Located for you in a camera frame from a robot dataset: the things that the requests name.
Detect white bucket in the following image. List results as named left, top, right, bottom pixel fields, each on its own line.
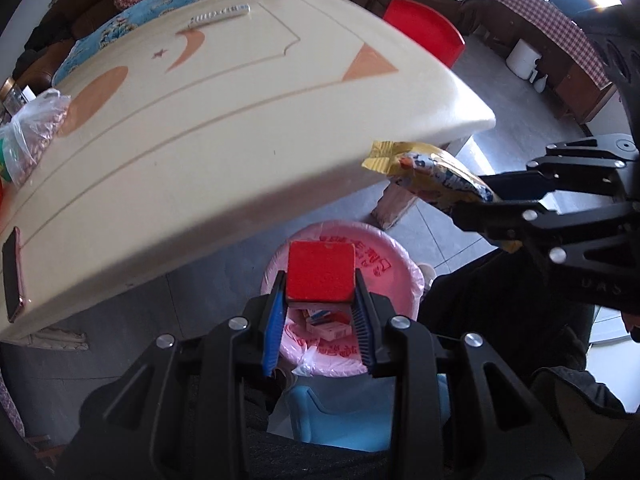
left=506, top=39, right=538, bottom=81

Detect bin with pink bag liner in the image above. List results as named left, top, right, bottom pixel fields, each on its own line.
left=260, top=220, right=426, bottom=378

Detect red box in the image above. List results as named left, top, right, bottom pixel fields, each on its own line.
left=286, top=241, right=357, bottom=311

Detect brown leather sofa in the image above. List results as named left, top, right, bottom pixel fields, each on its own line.
left=15, top=0, right=496, bottom=81

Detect blue printed blanket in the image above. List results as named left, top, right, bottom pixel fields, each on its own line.
left=52, top=0, right=218, bottom=86

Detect yellow snack packet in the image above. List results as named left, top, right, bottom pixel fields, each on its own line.
left=361, top=141, right=523, bottom=253

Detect person's dark trousers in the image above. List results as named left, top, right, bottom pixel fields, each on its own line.
left=185, top=247, right=631, bottom=480

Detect light blue plastic stool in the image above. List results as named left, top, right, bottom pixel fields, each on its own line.
left=267, top=372, right=451, bottom=453

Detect clear plastic bag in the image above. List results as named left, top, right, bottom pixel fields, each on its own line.
left=0, top=89, right=72, bottom=188

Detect white shoes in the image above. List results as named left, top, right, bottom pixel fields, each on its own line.
left=27, top=326, right=90, bottom=352

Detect brown cardboard box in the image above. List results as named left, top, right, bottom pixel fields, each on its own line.
left=371, top=180, right=418, bottom=231

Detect white and red carton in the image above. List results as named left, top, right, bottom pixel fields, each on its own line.
left=306, top=320, right=351, bottom=343

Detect phone with pink case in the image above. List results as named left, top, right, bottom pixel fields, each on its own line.
left=1, top=227, right=27, bottom=323

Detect red plastic stool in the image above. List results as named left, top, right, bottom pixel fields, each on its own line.
left=384, top=0, right=466, bottom=68

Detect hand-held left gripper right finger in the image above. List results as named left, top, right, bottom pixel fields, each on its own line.
left=350, top=270, right=586, bottom=480

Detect brown wooden cabinet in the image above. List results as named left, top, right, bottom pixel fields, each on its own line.
left=482, top=0, right=618, bottom=126

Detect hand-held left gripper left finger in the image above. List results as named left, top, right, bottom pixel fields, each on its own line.
left=55, top=271, right=288, bottom=480

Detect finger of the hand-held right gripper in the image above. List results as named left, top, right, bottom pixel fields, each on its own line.
left=450, top=199, right=632, bottom=267
left=477, top=133, right=640, bottom=203

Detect red checkered cloth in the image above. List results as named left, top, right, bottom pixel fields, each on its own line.
left=494, top=0, right=613, bottom=91

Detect cream plastic table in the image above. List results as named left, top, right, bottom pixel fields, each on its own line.
left=0, top=0, right=497, bottom=343

